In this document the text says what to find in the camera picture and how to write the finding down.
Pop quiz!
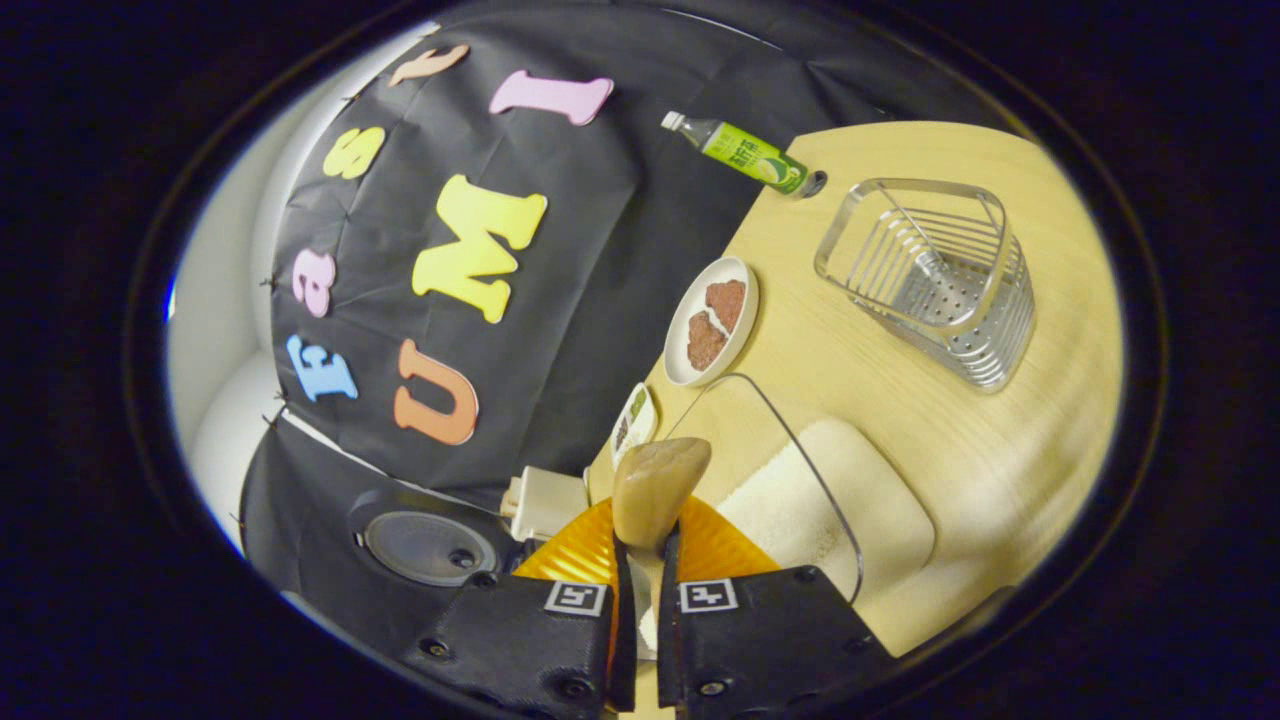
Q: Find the clear box of white rice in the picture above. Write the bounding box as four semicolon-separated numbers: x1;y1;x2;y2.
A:
640;373;938;661

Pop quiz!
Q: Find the black backdrop cloth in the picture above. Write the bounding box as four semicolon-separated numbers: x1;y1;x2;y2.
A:
240;0;1001;641

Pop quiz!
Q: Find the metal wire chopstick holder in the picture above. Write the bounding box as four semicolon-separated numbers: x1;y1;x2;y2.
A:
814;178;1036;393

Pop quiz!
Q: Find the white toaster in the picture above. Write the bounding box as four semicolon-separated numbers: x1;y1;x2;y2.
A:
500;465;591;543

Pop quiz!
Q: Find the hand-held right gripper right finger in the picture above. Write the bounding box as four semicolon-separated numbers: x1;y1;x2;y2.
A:
655;495;896;720

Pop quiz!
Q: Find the wooden spoon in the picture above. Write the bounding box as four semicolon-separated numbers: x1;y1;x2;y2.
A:
612;437;713;561

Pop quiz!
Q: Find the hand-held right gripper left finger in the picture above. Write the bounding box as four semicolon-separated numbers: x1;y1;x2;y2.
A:
402;497;638;716

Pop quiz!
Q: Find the black silver rice cooker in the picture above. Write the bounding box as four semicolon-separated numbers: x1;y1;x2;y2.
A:
345;483;526;641

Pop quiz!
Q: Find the brown meat slice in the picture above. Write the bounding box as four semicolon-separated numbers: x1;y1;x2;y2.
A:
686;312;728;372
705;279;748;334

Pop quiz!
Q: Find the green drink bottle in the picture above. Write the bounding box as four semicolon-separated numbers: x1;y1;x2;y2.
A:
661;110;829;198

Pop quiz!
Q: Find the white round plate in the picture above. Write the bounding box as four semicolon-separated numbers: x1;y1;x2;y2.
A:
663;256;760;388

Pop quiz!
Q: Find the white condiment tray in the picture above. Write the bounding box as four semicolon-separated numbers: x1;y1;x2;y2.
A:
610;382;659;471

